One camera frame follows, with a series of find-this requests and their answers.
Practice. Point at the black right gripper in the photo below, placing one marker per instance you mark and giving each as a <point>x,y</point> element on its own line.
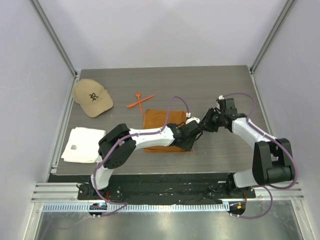
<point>206,123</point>

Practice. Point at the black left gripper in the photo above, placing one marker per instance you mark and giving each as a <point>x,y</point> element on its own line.
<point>188,147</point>

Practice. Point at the orange cloth napkin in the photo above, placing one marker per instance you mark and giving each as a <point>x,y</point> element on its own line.
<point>155,118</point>

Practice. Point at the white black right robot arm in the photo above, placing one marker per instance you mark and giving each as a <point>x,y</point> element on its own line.
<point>272,162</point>

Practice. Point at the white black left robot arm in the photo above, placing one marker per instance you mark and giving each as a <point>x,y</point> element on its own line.
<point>116,147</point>

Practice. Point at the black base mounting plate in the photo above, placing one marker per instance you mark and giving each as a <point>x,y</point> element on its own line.
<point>168,188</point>

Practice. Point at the orange plastic fork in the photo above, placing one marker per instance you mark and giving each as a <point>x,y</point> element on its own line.
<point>138,95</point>

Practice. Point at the beige baseball cap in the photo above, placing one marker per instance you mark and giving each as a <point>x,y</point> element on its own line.
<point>92,97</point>

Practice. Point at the white folded towel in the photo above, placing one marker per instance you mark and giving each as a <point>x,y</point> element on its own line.
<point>83,145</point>

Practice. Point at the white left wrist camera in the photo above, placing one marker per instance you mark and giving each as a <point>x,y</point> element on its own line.
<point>190,118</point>

